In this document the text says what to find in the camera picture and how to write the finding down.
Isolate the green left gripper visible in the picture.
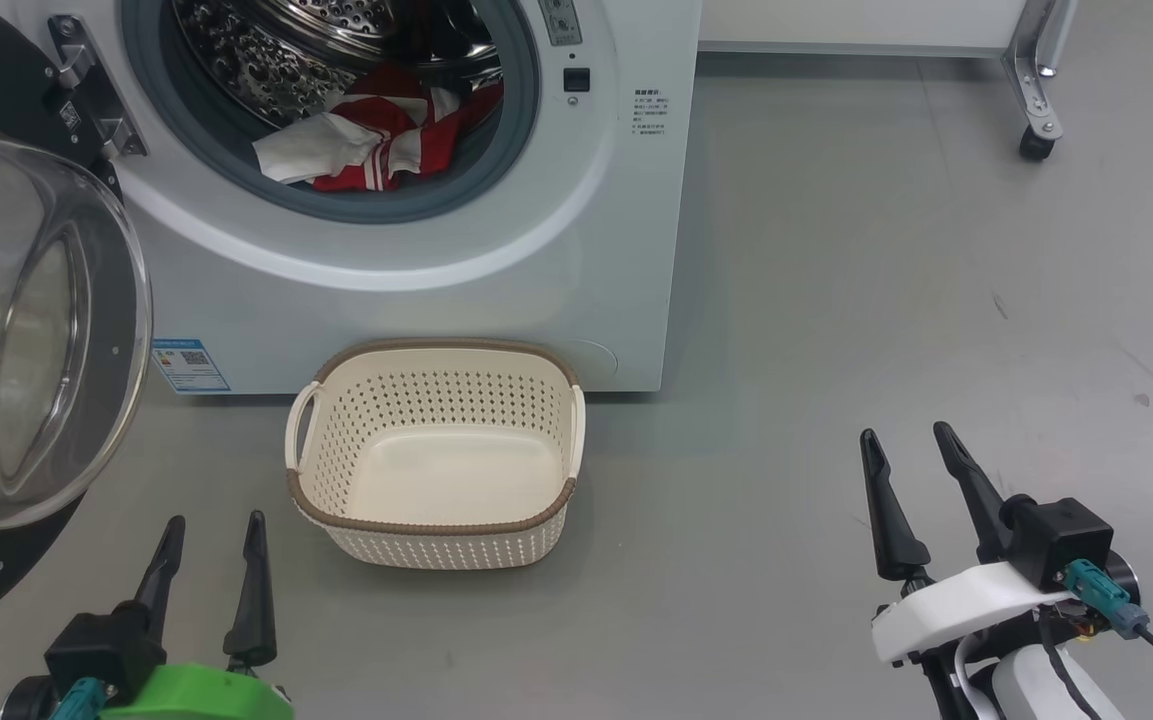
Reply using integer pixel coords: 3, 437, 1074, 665
1, 510, 295, 720

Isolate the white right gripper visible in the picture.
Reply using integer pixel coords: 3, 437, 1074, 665
859, 421, 1078, 668

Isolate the round black glass washer door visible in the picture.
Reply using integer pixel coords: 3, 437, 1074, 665
0, 0, 155, 642

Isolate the red and white garment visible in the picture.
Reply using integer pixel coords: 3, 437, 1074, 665
253, 64, 506, 194

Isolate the cream perforated laundry basket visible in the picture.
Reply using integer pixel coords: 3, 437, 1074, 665
284, 338, 588, 572

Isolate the white front-load washing machine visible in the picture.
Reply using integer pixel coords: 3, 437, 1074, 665
0, 0, 703, 397

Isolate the blue energy label sticker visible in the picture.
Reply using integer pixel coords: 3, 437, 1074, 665
151, 338, 233, 395

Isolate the metal cart leg with caster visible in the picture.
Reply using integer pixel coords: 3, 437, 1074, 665
1000, 0, 1079, 164

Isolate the small printed text label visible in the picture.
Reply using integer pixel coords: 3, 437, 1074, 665
632, 87, 670, 139

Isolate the grey warning sticker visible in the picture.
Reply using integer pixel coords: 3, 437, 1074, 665
538, 0, 583, 47

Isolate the right camera cable teal connector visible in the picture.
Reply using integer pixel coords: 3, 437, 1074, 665
1064, 558, 1153, 692

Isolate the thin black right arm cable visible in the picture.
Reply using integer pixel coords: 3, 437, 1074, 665
1034, 605, 1083, 720

